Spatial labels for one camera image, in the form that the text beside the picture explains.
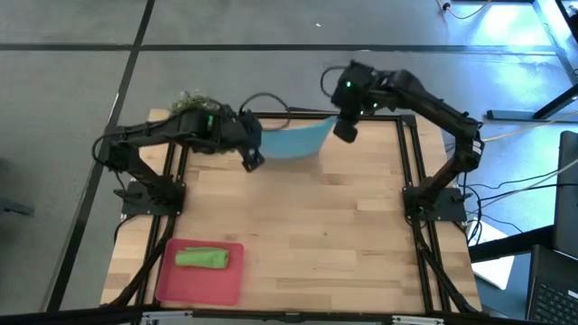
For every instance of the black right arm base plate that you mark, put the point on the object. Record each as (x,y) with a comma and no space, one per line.
(451,205)

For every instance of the black monitor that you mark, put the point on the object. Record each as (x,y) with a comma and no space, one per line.
(569,203)

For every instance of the white paper sheet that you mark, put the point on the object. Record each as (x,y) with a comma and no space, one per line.
(496,271)

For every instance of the black desk leg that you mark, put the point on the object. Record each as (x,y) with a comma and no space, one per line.
(510,115)

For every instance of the pink plastic basket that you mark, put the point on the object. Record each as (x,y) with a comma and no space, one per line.
(203,289)

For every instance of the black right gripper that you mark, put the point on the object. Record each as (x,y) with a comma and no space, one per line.
(357,90)

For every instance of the black laptop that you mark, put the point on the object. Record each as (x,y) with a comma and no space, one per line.
(555,293)

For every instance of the artificial green potted plant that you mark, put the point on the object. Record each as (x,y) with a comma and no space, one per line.
(189,101)

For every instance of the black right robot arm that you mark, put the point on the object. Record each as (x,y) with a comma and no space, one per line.
(433,108)

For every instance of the green microfiber towel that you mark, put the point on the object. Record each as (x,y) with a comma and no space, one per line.
(203,258)

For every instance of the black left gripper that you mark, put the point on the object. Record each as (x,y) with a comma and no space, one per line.
(237,133)

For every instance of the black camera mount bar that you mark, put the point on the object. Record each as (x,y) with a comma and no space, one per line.
(289,318)

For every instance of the black desk beam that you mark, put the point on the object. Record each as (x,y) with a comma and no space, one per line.
(510,246)

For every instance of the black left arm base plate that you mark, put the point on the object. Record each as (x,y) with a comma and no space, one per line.
(135,205)

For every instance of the silver metal bracket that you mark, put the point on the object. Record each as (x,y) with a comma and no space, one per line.
(417,320)
(165,317)

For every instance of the black aluminium table frame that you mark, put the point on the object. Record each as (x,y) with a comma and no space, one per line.
(298,115)

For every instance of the blue microfiber towel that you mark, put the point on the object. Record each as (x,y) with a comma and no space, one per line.
(293,142)

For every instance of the grey chair base leg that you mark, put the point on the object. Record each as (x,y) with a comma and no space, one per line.
(15,208)

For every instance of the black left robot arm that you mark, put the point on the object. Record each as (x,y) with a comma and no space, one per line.
(153,131)

